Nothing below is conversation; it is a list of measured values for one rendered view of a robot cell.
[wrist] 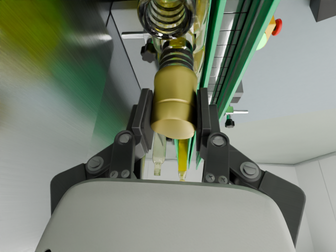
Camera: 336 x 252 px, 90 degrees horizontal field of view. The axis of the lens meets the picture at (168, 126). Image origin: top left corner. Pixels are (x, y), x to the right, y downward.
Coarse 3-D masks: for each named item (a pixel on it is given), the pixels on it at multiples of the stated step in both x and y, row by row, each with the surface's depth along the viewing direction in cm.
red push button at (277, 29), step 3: (279, 18) 44; (276, 21) 44; (279, 21) 43; (276, 24) 44; (279, 24) 43; (276, 27) 44; (279, 27) 43; (273, 30) 45; (276, 30) 44; (279, 30) 44; (273, 33) 46; (276, 33) 45
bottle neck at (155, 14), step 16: (144, 0) 8; (160, 0) 10; (176, 0) 10; (192, 0) 8; (144, 16) 8; (160, 16) 10; (176, 16) 10; (192, 16) 8; (160, 32) 9; (176, 32) 9
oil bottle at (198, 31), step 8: (200, 0) 14; (208, 0) 14; (200, 8) 14; (208, 8) 14; (200, 16) 14; (200, 24) 14; (192, 32) 15; (200, 32) 15; (152, 40) 17; (160, 40) 16; (200, 40) 16; (160, 48) 17; (200, 48) 17
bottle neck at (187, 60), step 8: (168, 40) 14; (176, 40) 14; (184, 40) 14; (192, 40) 15; (168, 48) 14; (176, 48) 13; (184, 48) 14; (192, 48) 15; (160, 56) 14; (168, 56) 13; (176, 56) 13; (184, 56) 13; (192, 56) 14; (160, 64) 14; (168, 64) 13; (176, 64) 13; (184, 64) 13; (192, 64) 14
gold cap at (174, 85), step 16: (160, 80) 12; (176, 80) 12; (192, 80) 13; (160, 96) 12; (176, 96) 11; (192, 96) 12; (160, 112) 11; (176, 112) 11; (192, 112) 12; (160, 128) 12; (176, 128) 12; (192, 128) 12
